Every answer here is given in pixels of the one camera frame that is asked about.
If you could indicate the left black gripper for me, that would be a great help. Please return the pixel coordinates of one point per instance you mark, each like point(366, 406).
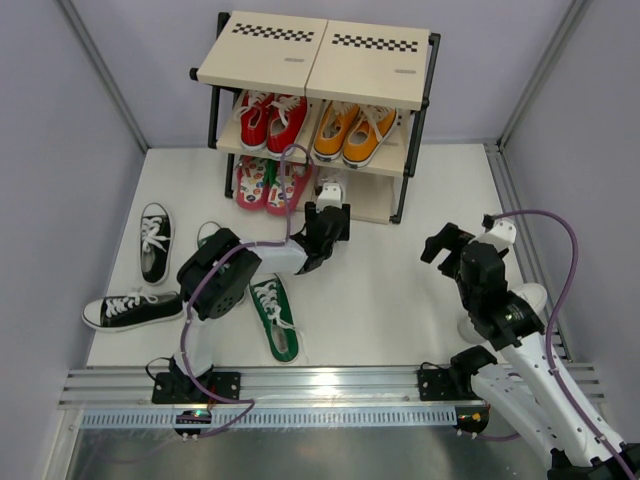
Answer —
point(310, 213)

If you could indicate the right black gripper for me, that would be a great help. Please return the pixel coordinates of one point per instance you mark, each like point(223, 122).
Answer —
point(450, 238)

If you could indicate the pink flip-flop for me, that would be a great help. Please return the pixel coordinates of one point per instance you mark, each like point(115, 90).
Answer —
point(253, 177)
point(283, 195)

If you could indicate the white sneaker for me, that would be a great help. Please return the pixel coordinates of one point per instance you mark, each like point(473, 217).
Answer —
point(533, 293)
point(330, 175)

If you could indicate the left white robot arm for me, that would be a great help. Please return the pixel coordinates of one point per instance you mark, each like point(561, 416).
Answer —
point(214, 278)

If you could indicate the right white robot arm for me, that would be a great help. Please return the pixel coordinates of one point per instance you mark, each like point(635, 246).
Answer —
point(515, 370)

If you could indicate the beige black shoe shelf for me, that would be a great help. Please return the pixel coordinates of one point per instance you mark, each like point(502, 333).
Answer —
point(323, 61)

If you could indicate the lower green sneaker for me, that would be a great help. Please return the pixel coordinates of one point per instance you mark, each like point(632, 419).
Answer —
point(270, 299)

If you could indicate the green sneaker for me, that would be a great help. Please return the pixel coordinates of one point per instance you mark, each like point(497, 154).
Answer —
point(270, 299)
point(206, 231)

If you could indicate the upper green sneaker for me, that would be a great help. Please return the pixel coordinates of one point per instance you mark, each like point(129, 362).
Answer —
point(206, 231)

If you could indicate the left yellow sneaker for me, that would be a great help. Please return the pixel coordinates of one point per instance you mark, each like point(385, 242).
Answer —
point(336, 122)

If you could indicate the yellow sneaker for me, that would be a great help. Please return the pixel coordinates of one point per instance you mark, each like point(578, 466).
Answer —
point(373, 125)
point(336, 122)

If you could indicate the right yellow sneaker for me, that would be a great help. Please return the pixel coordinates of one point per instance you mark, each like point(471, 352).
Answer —
point(373, 125)

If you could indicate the right red sneaker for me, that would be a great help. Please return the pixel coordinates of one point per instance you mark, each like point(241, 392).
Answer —
point(287, 117)

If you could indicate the red sneaker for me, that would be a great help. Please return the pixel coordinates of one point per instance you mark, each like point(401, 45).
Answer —
point(287, 117)
point(253, 115)

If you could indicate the left red sneaker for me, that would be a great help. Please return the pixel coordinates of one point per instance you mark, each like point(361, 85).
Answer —
point(253, 115)

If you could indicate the upright black sneaker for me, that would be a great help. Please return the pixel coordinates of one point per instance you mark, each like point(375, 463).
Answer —
point(156, 231)

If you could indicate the right controller board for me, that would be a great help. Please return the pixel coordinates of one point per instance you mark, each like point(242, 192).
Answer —
point(472, 422)

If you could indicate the controller board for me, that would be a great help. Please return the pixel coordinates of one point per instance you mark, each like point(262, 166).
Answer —
point(472, 422)
point(192, 422)

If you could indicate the sideways black sneaker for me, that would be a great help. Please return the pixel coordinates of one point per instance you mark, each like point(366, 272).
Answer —
point(114, 314)

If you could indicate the left controller board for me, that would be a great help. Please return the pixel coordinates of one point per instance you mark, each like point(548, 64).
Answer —
point(192, 422)

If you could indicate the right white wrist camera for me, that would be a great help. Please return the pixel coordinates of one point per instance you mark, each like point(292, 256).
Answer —
point(499, 233)

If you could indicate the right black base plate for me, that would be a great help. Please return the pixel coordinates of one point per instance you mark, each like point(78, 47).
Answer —
point(438, 383)

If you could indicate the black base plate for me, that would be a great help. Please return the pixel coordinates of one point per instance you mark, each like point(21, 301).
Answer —
point(177, 388)
point(438, 383)

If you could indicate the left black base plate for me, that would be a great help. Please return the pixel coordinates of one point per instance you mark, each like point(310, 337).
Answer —
point(177, 388)

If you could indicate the aluminium mounting rail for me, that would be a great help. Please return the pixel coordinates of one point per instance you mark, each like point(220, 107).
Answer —
point(282, 386)

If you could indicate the slotted grey cable duct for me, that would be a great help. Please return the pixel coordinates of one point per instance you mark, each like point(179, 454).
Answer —
point(289, 417)

